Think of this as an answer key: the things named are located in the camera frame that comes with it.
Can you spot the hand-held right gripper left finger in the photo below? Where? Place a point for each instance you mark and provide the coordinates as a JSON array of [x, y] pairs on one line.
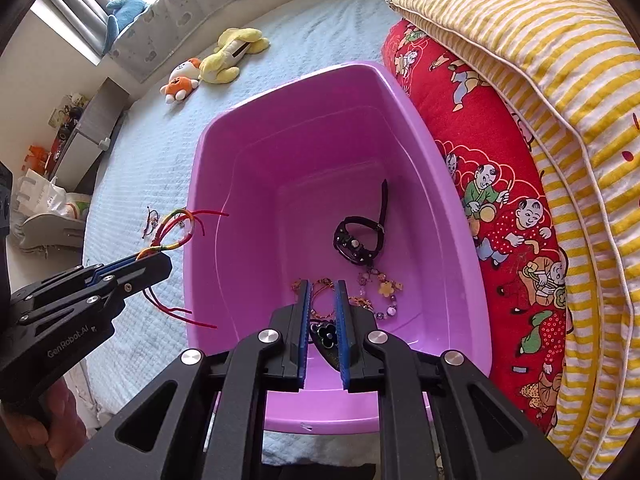
[[304, 340]]

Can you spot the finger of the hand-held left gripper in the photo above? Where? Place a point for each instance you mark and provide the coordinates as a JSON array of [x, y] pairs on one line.
[[150, 269], [115, 266]]

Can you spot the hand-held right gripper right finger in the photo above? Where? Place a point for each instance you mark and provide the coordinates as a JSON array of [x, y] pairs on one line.
[[342, 340]]

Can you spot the purple plastic basin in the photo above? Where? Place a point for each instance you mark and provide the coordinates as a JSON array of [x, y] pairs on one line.
[[250, 185]]

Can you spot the person's left hand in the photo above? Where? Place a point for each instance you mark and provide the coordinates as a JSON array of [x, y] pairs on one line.
[[65, 425]]

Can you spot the grey chair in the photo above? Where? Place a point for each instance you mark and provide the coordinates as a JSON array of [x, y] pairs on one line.
[[45, 227]]

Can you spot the white plastic bag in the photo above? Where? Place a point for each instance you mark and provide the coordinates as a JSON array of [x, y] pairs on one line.
[[37, 192]]

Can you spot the light blue quilted blanket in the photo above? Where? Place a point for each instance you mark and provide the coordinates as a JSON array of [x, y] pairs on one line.
[[150, 160]]

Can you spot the orange plastic item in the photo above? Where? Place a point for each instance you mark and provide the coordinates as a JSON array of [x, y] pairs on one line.
[[37, 156]]

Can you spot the grey drawer unit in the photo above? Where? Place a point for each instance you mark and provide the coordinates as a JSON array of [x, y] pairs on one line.
[[90, 130]]

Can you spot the orange and white plush toy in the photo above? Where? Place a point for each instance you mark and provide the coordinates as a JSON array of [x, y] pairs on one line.
[[180, 82]]

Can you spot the red printed quilt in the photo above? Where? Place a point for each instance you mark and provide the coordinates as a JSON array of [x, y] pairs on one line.
[[505, 220]]

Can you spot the yellow plush toy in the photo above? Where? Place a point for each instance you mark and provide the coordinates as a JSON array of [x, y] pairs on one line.
[[225, 60]]

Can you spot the blue plush toy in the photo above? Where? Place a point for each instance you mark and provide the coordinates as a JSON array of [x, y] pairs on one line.
[[125, 10]]

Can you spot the grey printed bumper pillow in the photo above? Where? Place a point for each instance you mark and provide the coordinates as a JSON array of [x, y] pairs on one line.
[[200, 10]]

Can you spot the grey curtain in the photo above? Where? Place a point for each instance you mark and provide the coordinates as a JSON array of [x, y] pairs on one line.
[[75, 0]]

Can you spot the yellow striped blanket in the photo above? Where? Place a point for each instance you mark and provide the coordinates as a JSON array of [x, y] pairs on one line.
[[525, 35]]

